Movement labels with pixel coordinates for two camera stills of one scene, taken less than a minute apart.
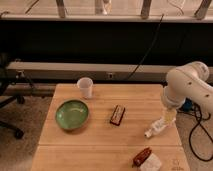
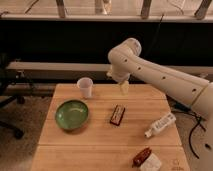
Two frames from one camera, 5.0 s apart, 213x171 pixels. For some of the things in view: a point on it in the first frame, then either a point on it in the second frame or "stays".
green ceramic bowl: (72, 114) stays
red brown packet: (142, 156) stays
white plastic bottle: (156, 126) stays
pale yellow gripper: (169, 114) → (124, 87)
